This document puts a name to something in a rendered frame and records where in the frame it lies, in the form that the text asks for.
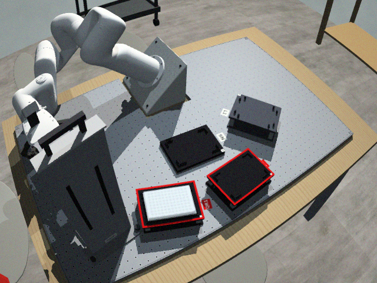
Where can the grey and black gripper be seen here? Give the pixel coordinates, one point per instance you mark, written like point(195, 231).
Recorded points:
point(47, 123)

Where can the white microplate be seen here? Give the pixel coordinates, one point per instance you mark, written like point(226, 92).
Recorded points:
point(169, 203)

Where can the dark grey rectangular nest with corner posts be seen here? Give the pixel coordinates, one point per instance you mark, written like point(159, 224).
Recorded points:
point(254, 117)

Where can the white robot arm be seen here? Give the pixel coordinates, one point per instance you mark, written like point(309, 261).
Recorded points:
point(96, 35)

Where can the black rectangular nest with red border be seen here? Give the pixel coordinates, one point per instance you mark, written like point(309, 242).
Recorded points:
point(170, 223)
point(239, 179)

